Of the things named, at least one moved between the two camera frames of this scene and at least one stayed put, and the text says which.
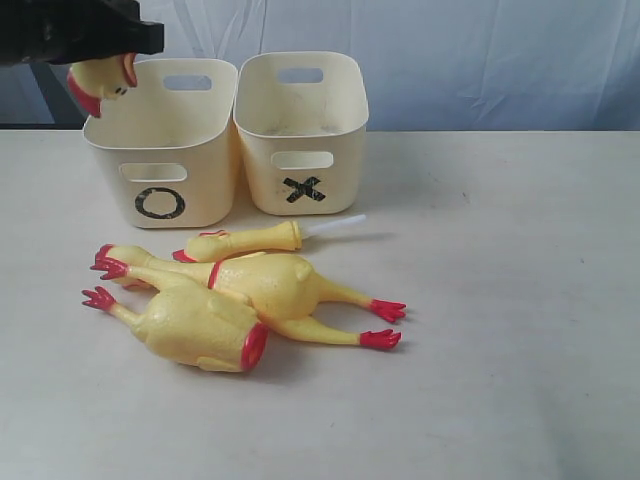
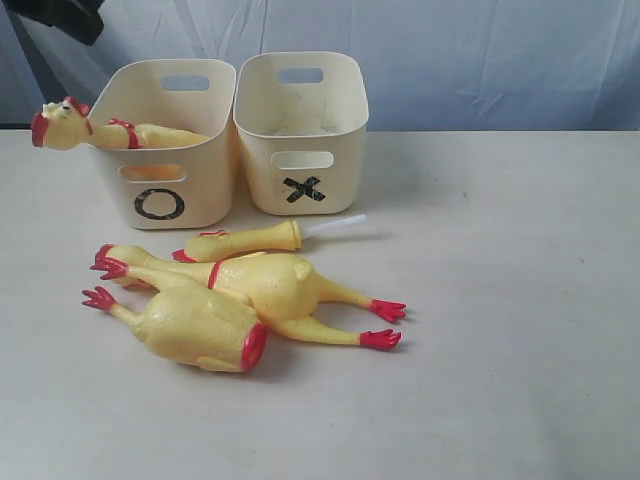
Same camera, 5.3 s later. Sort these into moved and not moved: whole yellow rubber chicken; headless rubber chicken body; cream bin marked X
Moved: whole yellow rubber chicken
Not moved: cream bin marked X; headless rubber chicken body
